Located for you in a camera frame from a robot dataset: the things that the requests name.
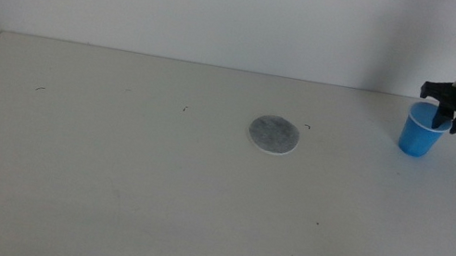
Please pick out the blue plastic cup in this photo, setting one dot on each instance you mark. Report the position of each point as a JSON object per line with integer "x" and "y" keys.
{"x": 417, "y": 135}

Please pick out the round grey cup mat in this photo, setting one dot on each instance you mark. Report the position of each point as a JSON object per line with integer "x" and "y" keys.
{"x": 274, "y": 134}

